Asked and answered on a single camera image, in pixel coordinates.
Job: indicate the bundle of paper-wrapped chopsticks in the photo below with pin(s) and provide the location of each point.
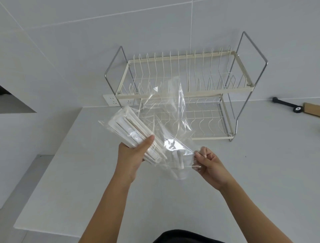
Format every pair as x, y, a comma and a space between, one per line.
130, 130

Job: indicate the white paper-wrapped sticks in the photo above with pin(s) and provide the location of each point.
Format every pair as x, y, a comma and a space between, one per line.
179, 162

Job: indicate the person's right forearm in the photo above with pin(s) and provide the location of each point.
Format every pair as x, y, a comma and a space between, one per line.
252, 215

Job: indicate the person's right thumb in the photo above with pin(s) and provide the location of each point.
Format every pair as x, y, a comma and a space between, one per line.
200, 157

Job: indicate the clear plastic bag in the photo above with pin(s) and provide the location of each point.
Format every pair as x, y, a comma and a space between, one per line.
172, 117

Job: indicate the cream two-tier dish rack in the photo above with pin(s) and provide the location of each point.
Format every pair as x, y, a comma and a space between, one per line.
225, 75

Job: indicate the person's black clothing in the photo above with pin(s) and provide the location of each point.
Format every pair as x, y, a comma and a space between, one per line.
187, 237

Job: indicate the person's left forearm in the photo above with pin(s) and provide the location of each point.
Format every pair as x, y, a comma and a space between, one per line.
110, 207

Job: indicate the person's left thumb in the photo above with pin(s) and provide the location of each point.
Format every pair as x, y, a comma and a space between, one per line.
145, 146

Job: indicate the person's right hand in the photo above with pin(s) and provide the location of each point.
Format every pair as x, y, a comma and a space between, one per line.
212, 170

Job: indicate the person's left hand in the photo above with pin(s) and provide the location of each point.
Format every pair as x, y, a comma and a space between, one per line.
128, 160

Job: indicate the white wall socket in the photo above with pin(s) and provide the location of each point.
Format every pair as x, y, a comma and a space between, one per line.
111, 100
128, 102

